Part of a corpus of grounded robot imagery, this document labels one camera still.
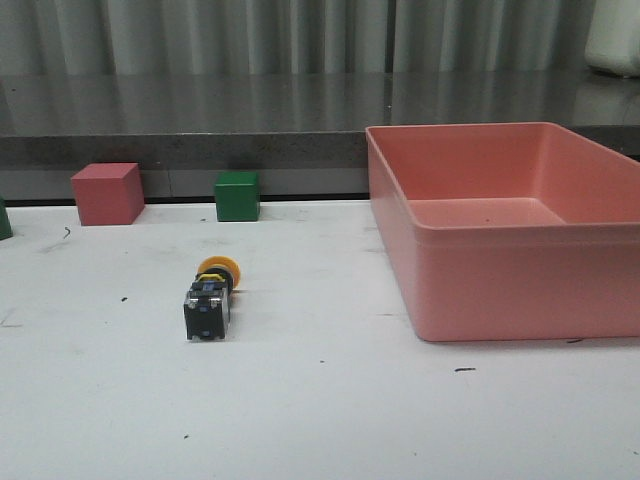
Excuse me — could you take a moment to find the grey stone counter ledge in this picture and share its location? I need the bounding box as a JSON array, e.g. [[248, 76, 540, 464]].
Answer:
[[1, 70, 639, 204]]

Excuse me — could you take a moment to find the yellow push button switch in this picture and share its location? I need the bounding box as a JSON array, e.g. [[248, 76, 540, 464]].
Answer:
[[183, 256, 241, 341]]

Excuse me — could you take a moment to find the pink cube block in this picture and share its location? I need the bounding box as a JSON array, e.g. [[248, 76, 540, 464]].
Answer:
[[71, 163, 145, 226]]

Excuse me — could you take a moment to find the pink plastic bin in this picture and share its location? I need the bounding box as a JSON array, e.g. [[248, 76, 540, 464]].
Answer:
[[366, 122, 639, 342]]

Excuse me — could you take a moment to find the white container on counter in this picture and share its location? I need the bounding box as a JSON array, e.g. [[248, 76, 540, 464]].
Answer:
[[584, 0, 639, 77]]

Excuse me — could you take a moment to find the green cube block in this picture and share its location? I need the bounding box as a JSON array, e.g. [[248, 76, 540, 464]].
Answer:
[[214, 171, 260, 222]]

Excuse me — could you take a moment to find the green block at left edge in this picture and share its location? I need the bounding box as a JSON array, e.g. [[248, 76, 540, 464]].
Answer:
[[0, 198, 13, 240]]

